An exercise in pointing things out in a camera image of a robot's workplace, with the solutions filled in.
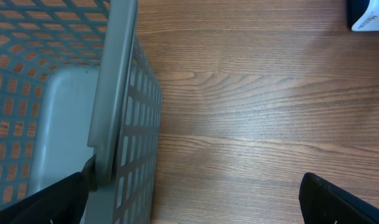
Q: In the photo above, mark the white barcode scanner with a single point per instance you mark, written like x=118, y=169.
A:
x=363, y=15

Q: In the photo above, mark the grey plastic shopping basket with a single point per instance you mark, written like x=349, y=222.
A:
x=77, y=94

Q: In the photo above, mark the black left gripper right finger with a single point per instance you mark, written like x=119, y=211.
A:
x=324, y=202

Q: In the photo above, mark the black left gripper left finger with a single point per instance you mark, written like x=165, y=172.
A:
x=61, y=202

